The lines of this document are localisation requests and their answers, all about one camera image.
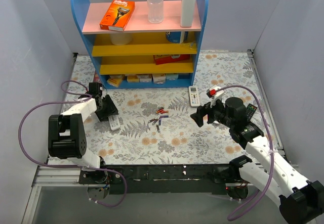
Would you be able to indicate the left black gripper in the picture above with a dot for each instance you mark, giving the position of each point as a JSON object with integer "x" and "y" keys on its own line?
{"x": 107, "y": 108}

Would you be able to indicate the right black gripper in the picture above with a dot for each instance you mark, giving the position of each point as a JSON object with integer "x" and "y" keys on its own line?
{"x": 207, "y": 113}

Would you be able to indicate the white remote control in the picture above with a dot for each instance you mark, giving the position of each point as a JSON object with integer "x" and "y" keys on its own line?
{"x": 114, "y": 122}

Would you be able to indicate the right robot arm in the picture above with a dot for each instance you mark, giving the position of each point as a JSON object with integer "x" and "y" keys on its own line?
{"x": 299, "y": 200}

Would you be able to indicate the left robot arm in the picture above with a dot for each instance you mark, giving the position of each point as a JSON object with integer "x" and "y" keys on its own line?
{"x": 67, "y": 136}

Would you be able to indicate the white AC remote near shelf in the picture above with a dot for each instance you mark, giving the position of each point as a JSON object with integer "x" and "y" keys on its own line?
{"x": 193, "y": 96}

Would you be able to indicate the black TV remote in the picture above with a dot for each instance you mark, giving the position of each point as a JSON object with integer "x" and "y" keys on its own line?
{"x": 250, "y": 111}

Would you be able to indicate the yellow soap box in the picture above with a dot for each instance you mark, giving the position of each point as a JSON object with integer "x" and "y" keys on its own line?
{"x": 115, "y": 80}

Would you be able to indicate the floral table mat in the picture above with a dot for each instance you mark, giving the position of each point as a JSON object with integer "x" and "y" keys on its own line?
{"x": 180, "y": 140}

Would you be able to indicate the light blue tissue pack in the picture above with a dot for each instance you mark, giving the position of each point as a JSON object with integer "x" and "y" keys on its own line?
{"x": 172, "y": 76}

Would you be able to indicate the black base bar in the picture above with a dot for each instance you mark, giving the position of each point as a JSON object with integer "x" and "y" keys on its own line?
{"x": 216, "y": 179}

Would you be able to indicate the blue wooden shelf unit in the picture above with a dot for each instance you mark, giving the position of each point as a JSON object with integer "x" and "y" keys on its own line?
{"x": 148, "y": 40}

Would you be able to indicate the red flat box on shelf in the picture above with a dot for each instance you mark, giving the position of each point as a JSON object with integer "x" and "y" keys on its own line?
{"x": 165, "y": 59}

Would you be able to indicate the white cup on shelf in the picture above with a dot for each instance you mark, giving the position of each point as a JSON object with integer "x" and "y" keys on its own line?
{"x": 120, "y": 39}

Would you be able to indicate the blue white round container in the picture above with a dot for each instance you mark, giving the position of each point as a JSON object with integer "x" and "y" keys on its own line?
{"x": 177, "y": 37}

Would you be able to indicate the orange Gillette razor box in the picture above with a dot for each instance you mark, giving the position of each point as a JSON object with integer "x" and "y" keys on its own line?
{"x": 117, "y": 16}

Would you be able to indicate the white tall bottle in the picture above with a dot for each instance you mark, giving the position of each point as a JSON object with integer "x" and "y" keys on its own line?
{"x": 187, "y": 12}

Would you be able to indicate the clear plastic water bottle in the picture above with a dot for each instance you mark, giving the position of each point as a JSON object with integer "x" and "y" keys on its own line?
{"x": 155, "y": 11}

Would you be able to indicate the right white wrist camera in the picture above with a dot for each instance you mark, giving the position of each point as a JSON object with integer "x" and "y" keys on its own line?
{"x": 214, "y": 93}

